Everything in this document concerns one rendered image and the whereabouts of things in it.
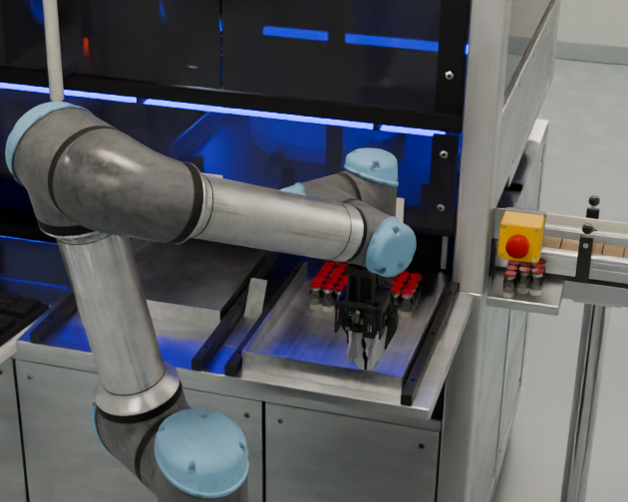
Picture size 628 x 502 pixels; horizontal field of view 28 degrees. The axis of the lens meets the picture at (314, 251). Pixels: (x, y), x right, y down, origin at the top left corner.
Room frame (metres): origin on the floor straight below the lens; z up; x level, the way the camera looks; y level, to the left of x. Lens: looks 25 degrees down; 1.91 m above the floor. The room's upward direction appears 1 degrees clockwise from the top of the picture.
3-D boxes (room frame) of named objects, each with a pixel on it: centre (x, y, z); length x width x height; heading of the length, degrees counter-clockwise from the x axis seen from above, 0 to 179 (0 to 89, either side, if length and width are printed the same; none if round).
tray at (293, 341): (1.85, -0.06, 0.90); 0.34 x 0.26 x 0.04; 164
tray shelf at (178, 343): (1.94, 0.09, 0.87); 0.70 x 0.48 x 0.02; 74
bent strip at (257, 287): (1.86, 0.11, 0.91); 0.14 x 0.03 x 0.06; 165
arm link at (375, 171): (1.66, -0.08, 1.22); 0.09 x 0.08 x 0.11; 127
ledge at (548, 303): (2.04, -0.39, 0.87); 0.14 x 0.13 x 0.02; 164
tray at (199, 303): (2.05, 0.23, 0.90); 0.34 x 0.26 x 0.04; 164
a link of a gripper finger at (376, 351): (1.65, -0.09, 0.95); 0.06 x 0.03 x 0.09; 164
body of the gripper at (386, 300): (1.65, -0.08, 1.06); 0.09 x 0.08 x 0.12; 164
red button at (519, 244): (1.96, -0.35, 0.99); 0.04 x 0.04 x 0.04; 74
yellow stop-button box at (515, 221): (2.00, -0.37, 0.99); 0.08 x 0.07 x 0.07; 164
